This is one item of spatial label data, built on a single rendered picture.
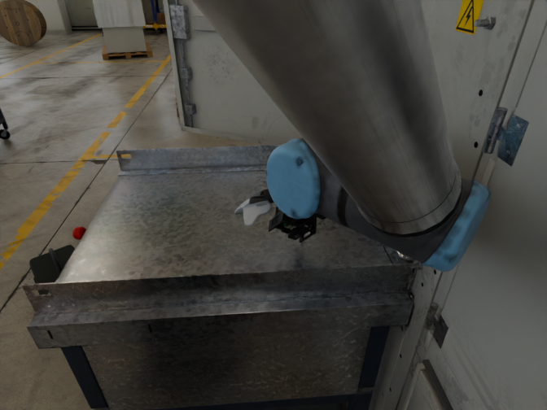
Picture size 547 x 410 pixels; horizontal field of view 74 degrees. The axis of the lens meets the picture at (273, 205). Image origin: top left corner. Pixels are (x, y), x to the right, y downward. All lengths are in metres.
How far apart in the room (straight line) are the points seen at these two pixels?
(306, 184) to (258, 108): 0.93
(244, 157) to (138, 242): 0.43
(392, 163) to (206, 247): 0.64
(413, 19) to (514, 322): 0.36
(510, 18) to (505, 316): 0.33
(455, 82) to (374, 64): 0.51
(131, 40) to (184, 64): 6.58
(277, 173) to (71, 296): 0.45
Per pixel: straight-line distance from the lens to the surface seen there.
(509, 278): 0.47
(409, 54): 0.18
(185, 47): 1.41
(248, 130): 1.35
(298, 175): 0.40
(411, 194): 0.27
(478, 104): 0.54
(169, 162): 1.16
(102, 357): 0.83
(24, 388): 1.85
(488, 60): 0.54
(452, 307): 0.58
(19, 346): 2.01
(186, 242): 0.84
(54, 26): 12.03
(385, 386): 0.96
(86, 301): 0.74
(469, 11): 0.67
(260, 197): 0.69
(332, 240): 0.84
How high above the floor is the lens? 1.36
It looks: 32 degrees down
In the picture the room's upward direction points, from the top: straight up
